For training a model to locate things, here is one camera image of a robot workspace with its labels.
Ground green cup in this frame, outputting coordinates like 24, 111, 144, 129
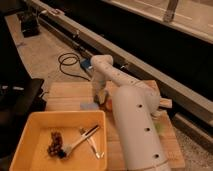
154, 122, 166, 136

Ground light blue sponge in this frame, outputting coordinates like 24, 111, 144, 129
80, 102, 99, 110

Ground grey metal rail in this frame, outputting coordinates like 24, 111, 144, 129
24, 0, 213, 127

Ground metal tongs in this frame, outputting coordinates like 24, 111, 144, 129
79, 128, 104, 159

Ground black box device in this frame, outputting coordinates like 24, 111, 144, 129
17, 11, 39, 37

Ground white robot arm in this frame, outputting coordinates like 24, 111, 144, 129
91, 55, 171, 171

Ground wooden table board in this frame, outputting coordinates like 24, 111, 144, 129
46, 82, 185, 171

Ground dark brown food clump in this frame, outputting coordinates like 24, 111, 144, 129
47, 132, 65, 158

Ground wooden block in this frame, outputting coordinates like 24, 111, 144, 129
160, 98, 172, 109

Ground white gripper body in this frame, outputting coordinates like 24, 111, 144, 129
92, 75, 108, 102

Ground blue connector box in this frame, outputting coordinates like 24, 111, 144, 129
80, 59, 93, 70

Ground yellow plastic tray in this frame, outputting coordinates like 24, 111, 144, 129
9, 111, 107, 171

